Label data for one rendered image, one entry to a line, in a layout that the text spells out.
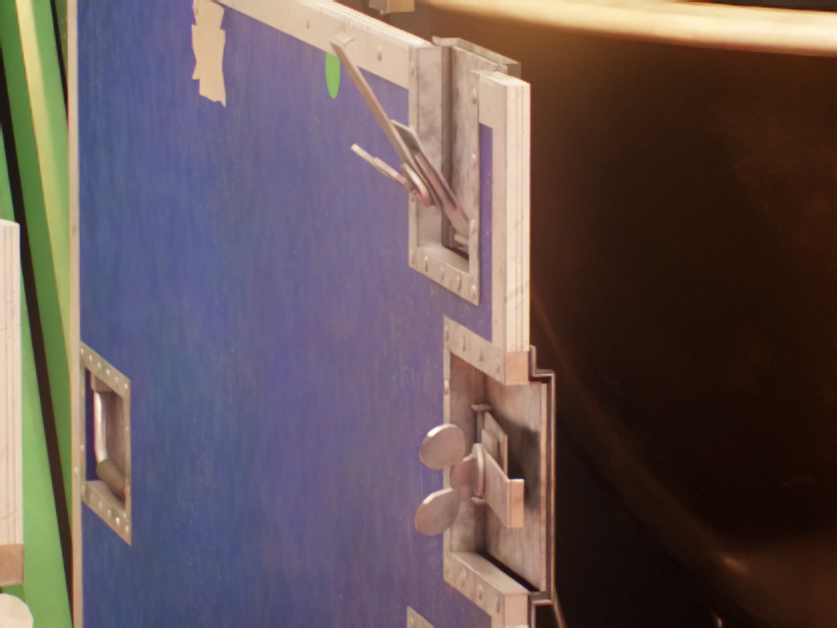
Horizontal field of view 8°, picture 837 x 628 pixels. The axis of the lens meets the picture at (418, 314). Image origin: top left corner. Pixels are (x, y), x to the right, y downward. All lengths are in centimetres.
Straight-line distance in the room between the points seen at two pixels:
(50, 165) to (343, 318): 220
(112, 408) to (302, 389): 59
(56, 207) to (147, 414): 171
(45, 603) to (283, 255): 185
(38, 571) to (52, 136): 45
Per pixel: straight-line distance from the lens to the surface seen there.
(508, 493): 255
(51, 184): 505
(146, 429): 336
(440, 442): 260
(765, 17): 283
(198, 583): 323
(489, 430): 263
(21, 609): 220
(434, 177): 264
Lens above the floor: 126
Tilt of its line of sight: 9 degrees down
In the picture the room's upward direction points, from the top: straight up
